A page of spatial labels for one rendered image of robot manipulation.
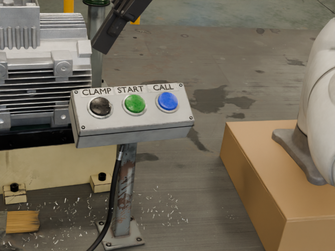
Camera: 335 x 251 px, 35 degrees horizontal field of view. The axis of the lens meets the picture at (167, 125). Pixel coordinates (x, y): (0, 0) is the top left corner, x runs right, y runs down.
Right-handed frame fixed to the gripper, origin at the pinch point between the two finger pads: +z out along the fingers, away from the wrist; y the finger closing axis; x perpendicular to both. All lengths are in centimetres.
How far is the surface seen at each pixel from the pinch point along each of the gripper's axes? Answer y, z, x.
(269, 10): -308, -18, 252
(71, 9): -216, 46, 68
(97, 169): 1.0, 24.2, 12.7
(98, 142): 19.3, 10.4, -0.8
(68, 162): 1.0, 24.8, 6.6
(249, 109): -21, 5, 53
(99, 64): -34.3, 15.8, 17.6
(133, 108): 19.1, 3.7, 0.9
